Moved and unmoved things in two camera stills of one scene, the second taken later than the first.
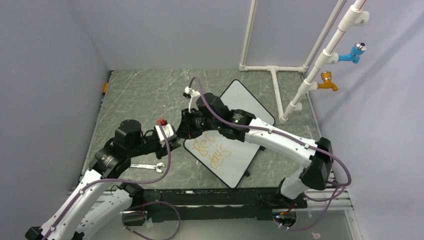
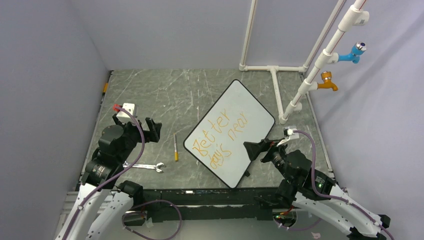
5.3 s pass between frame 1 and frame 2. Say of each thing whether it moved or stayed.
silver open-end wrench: stayed
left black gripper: moved
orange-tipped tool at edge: stayed
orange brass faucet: stayed
